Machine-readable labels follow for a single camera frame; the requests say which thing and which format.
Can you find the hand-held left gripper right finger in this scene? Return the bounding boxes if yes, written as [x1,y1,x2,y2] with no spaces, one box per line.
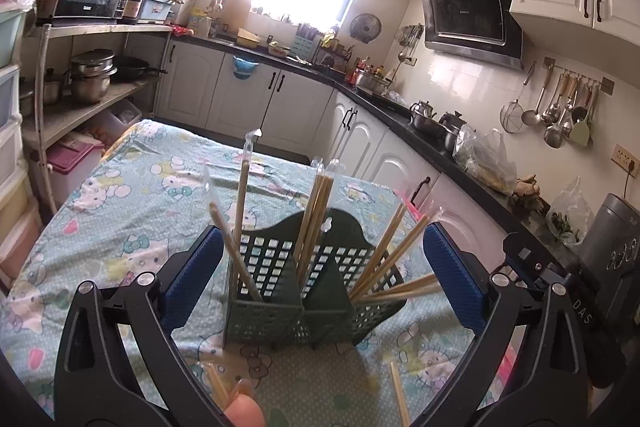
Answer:
[422,222,596,427]

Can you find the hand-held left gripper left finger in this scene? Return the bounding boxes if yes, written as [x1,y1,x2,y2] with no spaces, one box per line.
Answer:
[52,224,231,427]

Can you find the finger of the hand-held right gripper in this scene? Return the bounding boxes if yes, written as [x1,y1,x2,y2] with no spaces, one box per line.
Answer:
[501,232,571,288]

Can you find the green plastic utensil basket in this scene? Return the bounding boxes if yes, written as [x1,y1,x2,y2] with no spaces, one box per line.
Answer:
[222,209,407,350]

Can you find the bamboo chopstick pair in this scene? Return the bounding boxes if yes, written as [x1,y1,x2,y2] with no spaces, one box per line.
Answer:
[202,359,253,413]

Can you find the group of bamboo chopsticks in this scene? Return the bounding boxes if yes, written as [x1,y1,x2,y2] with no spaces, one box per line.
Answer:
[204,127,446,308]

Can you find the row of hanging kitchen utensils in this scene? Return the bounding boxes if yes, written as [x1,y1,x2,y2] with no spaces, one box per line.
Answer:
[500,59,601,150]

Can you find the person's left hand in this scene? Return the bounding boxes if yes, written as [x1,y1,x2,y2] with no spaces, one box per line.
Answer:
[222,394,267,427]

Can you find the clear plastic bag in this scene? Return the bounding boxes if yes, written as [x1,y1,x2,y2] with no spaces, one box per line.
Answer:
[452,124,518,195]
[547,177,596,248]

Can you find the ginger root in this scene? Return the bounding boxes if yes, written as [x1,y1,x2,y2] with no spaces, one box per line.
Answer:
[510,174,543,208]

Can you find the grey cylindrical appliance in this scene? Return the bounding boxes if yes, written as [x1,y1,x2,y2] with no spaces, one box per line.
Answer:
[580,193,640,323]

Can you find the cartoon printed green blanket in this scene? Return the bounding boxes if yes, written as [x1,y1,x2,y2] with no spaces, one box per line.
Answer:
[0,118,506,427]

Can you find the dark stone countertop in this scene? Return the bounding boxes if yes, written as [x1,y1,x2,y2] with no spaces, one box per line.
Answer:
[170,34,640,268]

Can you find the steel kettle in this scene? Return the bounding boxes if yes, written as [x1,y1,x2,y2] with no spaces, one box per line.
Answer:
[439,111,468,148]
[409,101,441,130]

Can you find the pink storage box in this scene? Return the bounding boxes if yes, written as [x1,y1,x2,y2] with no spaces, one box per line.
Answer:
[45,134,106,208]

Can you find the clear plastic container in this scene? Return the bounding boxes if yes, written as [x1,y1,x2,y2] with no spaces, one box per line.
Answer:
[90,99,143,142]

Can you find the metal shelf rack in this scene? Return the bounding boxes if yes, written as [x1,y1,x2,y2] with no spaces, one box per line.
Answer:
[22,19,176,218]

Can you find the white kitchen base cabinets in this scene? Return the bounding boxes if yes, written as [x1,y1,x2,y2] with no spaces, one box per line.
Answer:
[152,38,501,228]

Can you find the blue hanging basin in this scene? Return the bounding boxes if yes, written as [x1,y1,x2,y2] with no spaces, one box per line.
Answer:
[231,54,261,82]

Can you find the black frying pan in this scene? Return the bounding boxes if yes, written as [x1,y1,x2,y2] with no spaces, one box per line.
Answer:
[111,57,168,82]

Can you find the stacked stainless steel pots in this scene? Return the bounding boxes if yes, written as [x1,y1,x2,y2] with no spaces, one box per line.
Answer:
[67,49,118,102]

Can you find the small steel pot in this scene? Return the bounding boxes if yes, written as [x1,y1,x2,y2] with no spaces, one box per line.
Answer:
[42,69,68,105]

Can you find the black range hood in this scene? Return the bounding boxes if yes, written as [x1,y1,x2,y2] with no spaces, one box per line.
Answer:
[414,0,525,72]

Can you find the plastic drawer unit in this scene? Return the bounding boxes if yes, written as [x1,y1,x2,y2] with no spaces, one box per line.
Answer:
[0,0,43,278]

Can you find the blue knife rack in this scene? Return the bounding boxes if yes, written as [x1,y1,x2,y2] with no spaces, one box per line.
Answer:
[292,23,321,58]

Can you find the light blue storage box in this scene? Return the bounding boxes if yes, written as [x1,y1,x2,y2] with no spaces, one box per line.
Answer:
[137,0,176,22]

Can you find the dark sauce bottle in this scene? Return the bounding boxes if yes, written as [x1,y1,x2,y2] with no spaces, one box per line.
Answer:
[121,0,146,25]

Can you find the wall power outlet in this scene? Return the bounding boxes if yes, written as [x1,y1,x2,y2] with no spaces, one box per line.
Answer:
[612,144,640,168]

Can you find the wall utensil rail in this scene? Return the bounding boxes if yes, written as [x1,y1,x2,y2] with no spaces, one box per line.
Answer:
[542,56,616,95]

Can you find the small wall fan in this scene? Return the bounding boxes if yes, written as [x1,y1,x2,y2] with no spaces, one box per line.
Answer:
[349,13,383,45]

